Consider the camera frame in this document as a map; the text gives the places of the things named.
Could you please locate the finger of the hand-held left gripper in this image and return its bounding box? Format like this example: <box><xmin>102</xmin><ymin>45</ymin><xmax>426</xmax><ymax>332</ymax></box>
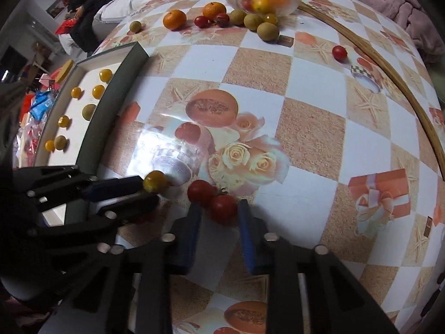
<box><xmin>14</xmin><ymin>165</ymin><xmax>145</xmax><ymax>213</ymax></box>
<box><xmin>0</xmin><ymin>193</ymin><xmax>160</xmax><ymax>300</ymax></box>

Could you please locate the blue plastic bag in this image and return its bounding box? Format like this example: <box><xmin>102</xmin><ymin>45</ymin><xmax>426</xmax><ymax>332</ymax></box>
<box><xmin>28</xmin><ymin>90</ymin><xmax>56</xmax><ymax>121</ymax></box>

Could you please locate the red packet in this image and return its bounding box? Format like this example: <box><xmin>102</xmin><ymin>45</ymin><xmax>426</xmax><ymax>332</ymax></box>
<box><xmin>55</xmin><ymin>17</ymin><xmax>79</xmax><ymax>35</ymax></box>

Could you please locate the white cloth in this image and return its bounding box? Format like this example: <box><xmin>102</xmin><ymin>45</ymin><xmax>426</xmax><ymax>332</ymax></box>
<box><xmin>91</xmin><ymin>0</ymin><xmax>167</xmax><ymax>44</ymax></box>

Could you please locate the long wooden stick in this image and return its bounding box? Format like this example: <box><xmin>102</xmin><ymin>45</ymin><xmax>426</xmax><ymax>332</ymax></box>
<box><xmin>299</xmin><ymin>3</ymin><xmax>445</xmax><ymax>181</ymax></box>

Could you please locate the pink fleece blanket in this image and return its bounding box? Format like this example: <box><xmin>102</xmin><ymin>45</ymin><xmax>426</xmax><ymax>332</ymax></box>
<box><xmin>309</xmin><ymin>0</ymin><xmax>445</xmax><ymax>64</ymax></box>

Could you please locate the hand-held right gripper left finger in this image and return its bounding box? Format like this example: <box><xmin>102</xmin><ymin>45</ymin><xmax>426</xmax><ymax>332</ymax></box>
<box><xmin>38</xmin><ymin>203</ymin><xmax>203</xmax><ymax>334</ymax></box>

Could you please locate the dark screen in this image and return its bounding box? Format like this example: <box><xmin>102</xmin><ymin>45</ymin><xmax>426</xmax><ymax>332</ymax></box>
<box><xmin>0</xmin><ymin>45</ymin><xmax>25</xmax><ymax>77</ymax></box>

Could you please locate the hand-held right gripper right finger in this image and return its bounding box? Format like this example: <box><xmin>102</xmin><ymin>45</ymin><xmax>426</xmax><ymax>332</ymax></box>
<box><xmin>237</xmin><ymin>199</ymin><xmax>400</xmax><ymax>334</ymax></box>

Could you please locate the grey rimmed white tray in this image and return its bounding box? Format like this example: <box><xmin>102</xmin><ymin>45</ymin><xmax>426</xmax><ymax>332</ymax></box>
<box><xmin>33</xmin><ymin>42</ymin><xmax>151</xmax><ymax>227</ymax></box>

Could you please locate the checkered printed tablecloth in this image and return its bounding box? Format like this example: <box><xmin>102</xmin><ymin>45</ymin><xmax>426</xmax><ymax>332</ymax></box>
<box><xmin>38</xmin><ymin>0</ymin><xmax>445</xmax><ymax>334</ymax></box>

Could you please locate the yellow round object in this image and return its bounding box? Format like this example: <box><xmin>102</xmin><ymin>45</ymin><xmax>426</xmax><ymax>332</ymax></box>
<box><xmin>56</xmin><ymin>59</ymin><xmax>76</xmax><ymax>83</ymax></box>

